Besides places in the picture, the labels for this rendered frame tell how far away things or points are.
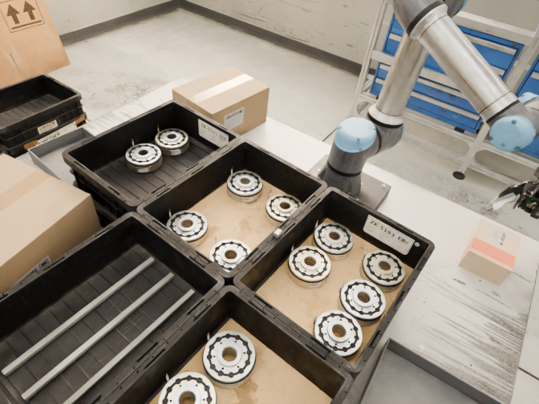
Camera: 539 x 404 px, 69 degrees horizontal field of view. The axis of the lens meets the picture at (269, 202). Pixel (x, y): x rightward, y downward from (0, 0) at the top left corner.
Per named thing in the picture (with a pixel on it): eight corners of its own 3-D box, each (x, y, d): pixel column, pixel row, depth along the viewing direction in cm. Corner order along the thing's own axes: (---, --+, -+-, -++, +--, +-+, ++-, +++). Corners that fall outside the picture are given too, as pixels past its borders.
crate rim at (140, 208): (243, 143, 116) (244, 137, 115) (328, 191, 105) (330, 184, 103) (134, 216, 93) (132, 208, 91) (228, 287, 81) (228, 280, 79)
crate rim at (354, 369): (328, 191, 105) (330, 184, 103) (433, 250, 94) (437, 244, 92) (228, 287, 81) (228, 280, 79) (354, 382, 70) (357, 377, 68)
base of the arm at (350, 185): (327, 165, 138) (334, 142, 132) (366, 183, 134) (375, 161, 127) (307, 186, 128) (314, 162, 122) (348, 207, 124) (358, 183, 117)
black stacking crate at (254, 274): (322, 216, 112) (330, 187, 104) (418, 272, 100) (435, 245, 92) (228, 310, 88) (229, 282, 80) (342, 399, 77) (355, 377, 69)
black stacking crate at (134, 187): (176, 129, 134) (173, 99, 126) (241, 167, 123) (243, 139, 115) (71, 186, 111) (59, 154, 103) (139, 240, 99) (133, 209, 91)
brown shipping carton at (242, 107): (212, 151, 145) (212, 114, 134) (175, 125, 155) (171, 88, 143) (266, 121, 162) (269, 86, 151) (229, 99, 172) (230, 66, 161)
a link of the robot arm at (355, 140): (319, 157, 124) (330, 120, 115) (346, 145, 131) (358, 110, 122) (347, 179, 118) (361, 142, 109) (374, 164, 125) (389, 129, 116)
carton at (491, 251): (470, 233, 127) (481, 218, 122) (508, 252, 123) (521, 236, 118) (457, 265, 117) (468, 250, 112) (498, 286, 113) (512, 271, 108)
